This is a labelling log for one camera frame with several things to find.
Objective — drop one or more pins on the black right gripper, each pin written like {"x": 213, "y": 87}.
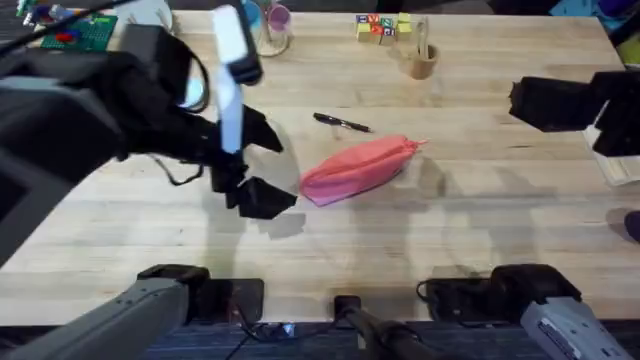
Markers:
{"x": 620, "y": 115}

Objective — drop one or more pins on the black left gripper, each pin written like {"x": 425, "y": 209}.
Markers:
{"x": 165, "y": 125}

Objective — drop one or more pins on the black pen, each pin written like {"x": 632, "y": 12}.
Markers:
{"x": 342, "y": 122}

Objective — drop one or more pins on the pink zip bag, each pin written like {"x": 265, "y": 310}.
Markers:
{"x": 357, "y": 170}

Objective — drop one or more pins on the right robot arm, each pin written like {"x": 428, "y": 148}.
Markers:
{"x": 570, "y": 320}

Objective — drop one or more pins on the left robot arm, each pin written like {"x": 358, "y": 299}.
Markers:
{"x": 50, "y": 130}

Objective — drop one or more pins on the white box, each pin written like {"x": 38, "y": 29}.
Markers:
{"x": 617, "y": 167}

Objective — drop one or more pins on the upright flat wrist plate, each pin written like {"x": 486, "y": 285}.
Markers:
{"x": 231, "y": 55}

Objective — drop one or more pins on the wooden cup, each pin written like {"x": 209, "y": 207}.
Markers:
{"x": 424, "y": 62}

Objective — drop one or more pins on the wooden utensil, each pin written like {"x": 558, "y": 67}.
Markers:
{"x": 423, "y": 35}

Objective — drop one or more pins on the purple object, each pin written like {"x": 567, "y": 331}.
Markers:
{"x": 634, "y": 226}

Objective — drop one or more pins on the pink cup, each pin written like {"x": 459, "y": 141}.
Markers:
{"x": 279, "y": 17}

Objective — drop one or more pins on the blue cup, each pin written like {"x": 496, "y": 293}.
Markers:
{"x": 252, "y": 15}

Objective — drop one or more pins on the heap of toy blocks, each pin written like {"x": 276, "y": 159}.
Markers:
{"x": 382, "y": 29}

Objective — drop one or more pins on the green board with blocks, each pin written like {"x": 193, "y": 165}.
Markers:
{"x": 90, "y": 35}

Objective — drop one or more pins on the heap of colourful tools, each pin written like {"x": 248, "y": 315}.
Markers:
{"x": 42, "y": 11}

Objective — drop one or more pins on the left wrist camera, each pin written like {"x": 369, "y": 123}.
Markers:
{"x": 160, "y": 55}

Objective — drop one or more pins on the black rail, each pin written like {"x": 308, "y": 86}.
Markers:
{"x": 200, "y": 345}

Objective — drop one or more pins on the black camera pole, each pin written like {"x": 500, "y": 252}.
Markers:
{"x": 380, "y": 332}

